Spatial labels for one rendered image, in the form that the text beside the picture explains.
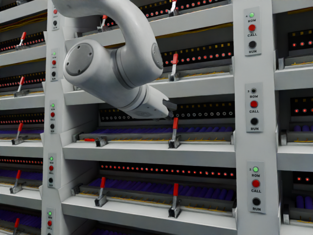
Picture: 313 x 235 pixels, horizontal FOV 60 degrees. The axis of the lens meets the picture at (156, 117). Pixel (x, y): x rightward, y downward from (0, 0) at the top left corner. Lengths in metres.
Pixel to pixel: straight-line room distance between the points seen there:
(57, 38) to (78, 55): 0.64
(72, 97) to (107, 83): 0.54
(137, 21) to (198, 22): 0.38
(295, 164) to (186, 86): 0.34
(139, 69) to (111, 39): 0.51
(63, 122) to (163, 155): 0.41
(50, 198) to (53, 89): 0.40
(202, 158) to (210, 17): 0.39
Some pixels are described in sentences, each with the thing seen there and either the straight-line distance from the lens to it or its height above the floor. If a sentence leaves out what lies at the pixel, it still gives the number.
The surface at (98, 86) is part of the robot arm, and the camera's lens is 0.48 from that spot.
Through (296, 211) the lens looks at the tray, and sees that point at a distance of 0.80.
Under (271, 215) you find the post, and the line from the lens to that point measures 0.73.
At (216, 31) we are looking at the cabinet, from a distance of 1.01.
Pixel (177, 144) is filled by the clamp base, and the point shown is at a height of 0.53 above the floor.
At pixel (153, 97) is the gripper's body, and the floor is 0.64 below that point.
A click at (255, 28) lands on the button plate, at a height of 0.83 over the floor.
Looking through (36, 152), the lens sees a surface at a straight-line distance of 1.14.
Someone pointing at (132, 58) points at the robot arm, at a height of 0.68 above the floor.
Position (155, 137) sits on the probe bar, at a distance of 0.87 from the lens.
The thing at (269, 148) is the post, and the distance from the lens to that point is 0.71.
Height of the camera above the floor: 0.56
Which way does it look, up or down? 4 degrees up
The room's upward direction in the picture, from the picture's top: straight up
